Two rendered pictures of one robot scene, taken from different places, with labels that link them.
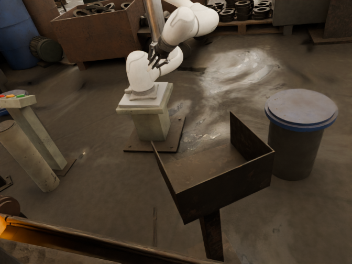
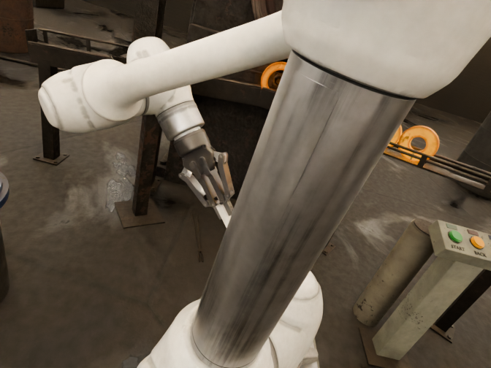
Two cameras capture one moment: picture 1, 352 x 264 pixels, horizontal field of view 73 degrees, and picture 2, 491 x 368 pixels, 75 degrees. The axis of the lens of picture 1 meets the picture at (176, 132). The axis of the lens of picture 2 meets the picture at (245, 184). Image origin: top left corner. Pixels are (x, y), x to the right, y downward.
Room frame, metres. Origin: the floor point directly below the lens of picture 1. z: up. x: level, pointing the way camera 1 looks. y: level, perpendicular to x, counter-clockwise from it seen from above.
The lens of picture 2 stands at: (1.77, -0.18, 1.06)
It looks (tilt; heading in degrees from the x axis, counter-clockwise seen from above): 30 degrees down; 154
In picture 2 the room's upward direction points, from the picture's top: 18 degrees clockwise
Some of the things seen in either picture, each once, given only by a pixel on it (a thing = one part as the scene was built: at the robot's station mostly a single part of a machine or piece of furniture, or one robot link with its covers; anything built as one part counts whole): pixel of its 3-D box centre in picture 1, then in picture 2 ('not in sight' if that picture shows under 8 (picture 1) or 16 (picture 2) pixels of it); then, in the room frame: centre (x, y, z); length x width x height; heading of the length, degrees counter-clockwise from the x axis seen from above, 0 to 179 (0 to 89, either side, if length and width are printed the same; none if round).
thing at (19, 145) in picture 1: (30, 158); (394, 275); (1.14, 0.90, 0.26); 0.12 x 0.12 x 0.52
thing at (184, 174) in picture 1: (215, 217); (142, 150); (0.46, -0.07, 0.36); 0.26 x 0.20 x 0.72; 104
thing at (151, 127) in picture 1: (151, 118); not in sight; (1.44, 0.15, 0.16); 0.40 x 0.40 x 0.31; 71
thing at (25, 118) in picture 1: (37, 135); (425, 302); (1.30, 0.88, 0.31); 0.24 x 0.16 x 0.62; 69
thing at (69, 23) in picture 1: (106, 32); not in sight; (3.29, 0.60, 0.33); 0.93 x 0.73 x 0.66; 76
